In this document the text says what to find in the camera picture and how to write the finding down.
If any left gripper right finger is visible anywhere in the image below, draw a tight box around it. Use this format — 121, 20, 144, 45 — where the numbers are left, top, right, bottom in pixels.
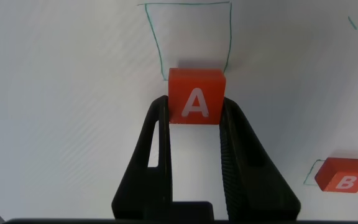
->
218, 96, 301, 222

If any orange block letter A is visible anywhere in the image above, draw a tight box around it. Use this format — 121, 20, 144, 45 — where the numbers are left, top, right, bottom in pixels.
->
168, 67, 227, 125

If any orange block letter B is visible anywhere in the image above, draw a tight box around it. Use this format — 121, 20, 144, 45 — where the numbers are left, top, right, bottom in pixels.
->
314, 157, 358, 194

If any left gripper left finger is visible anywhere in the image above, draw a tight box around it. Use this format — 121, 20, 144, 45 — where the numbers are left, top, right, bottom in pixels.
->
111, 95, 173, 222

